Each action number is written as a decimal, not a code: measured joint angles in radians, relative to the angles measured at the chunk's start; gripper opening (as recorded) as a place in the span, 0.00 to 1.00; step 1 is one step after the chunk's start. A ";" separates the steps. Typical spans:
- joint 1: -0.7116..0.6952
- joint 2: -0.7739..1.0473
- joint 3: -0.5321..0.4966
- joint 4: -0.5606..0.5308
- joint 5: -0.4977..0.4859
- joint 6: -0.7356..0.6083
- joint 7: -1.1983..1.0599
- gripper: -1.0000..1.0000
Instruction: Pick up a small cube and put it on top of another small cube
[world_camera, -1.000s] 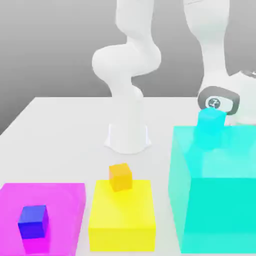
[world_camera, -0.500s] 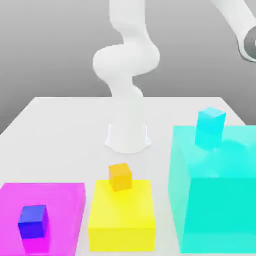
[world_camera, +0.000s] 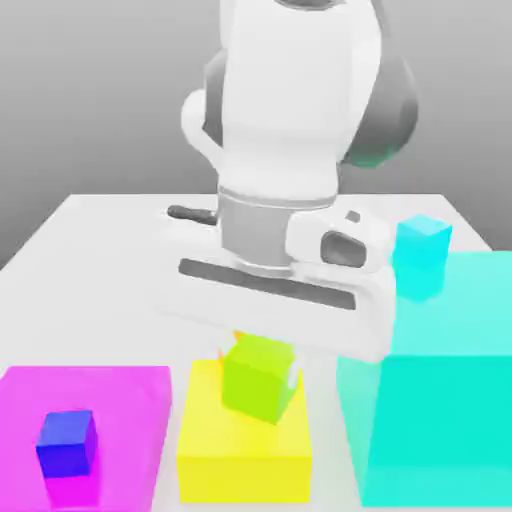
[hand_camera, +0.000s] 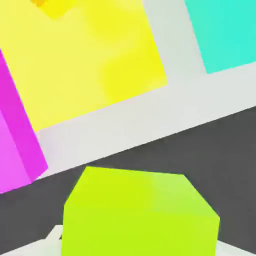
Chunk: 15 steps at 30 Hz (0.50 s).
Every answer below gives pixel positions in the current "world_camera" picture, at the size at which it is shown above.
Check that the large yellow box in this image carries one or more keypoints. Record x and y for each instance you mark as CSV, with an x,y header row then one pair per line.
x,y
240,464

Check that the small lime green cube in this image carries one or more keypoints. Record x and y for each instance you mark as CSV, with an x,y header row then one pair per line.
x,y
256,380

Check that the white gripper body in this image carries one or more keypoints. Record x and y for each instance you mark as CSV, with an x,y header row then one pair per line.
x,y
280,312

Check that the large magenta box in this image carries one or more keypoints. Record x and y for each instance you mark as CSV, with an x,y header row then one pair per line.
x,y
120,420

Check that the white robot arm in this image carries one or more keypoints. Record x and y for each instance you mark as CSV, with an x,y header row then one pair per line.
x,y
280,100

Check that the small blue cube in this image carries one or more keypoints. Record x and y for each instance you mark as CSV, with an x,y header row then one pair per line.
x,y
66,446

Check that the large turquoise box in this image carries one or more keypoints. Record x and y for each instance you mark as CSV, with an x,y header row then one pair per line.
x,y
440,420

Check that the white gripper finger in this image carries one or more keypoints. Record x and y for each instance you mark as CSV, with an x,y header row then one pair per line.
x,y
295,372
228,344

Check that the small cyan cube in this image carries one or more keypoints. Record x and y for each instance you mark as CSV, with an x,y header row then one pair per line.
x,y
422,256

